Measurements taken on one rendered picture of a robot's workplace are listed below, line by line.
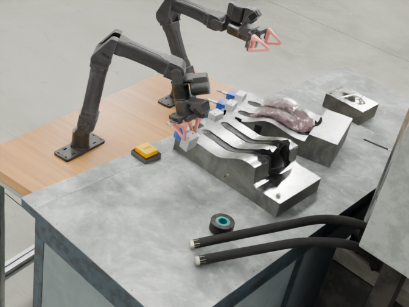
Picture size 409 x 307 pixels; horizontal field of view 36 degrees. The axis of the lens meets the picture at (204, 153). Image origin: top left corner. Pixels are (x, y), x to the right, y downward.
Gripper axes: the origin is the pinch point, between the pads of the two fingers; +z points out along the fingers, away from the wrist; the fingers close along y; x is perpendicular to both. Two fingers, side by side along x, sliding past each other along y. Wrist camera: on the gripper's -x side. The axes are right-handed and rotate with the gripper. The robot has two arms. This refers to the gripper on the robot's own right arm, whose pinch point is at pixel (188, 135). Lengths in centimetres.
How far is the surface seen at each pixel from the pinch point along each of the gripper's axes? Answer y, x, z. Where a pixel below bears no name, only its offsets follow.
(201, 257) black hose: -34, -33, 20
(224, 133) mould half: 20.0, 1.3, 7.8
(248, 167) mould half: 5.7, -20.9, 10.8
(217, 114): 24.7, 8.2, 2.6
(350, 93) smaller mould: 102, -5, 20
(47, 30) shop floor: 134, 286, 14
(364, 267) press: 10, -61, 41
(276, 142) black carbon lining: 26.4, -17.6, 10.8
